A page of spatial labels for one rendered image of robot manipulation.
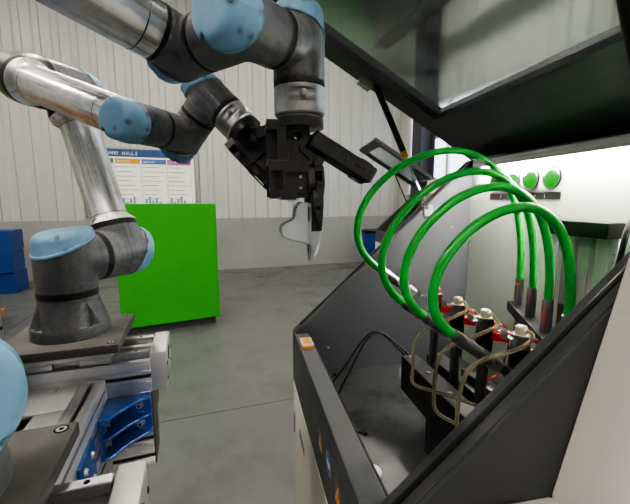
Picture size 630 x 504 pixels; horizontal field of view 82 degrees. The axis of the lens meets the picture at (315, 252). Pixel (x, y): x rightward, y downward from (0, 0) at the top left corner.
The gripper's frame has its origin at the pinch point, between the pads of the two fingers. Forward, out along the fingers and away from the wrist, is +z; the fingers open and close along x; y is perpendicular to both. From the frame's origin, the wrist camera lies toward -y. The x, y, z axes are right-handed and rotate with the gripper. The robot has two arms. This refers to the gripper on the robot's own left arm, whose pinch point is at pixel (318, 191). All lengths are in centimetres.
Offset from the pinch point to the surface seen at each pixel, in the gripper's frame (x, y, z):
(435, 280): 22.8, 1.1, 24.0
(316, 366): -13.8, 26.4, 26.8
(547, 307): 8.4, -12.8, 43.6
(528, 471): 27, 10, 46
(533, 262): 1.3, -20.0, 39.2
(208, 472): -114, 117, 42
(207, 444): -134, 119, 34
